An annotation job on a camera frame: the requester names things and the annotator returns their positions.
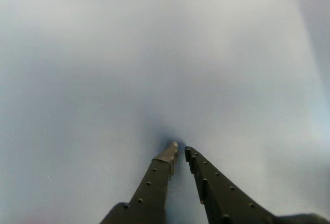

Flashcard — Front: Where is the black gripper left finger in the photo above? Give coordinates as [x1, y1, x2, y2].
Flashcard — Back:
[100, 142, 179, 224]

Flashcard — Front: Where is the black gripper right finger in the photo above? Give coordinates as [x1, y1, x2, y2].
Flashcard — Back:
[184, 146, 278, 224]

